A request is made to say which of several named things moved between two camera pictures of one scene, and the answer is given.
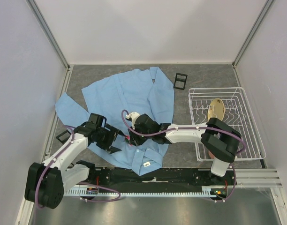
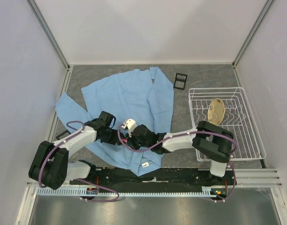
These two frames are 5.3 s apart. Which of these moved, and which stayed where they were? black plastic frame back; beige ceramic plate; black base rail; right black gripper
Moved: right black gripper
Stayed: beige ceramic plate; black base rail; black plastic frame back
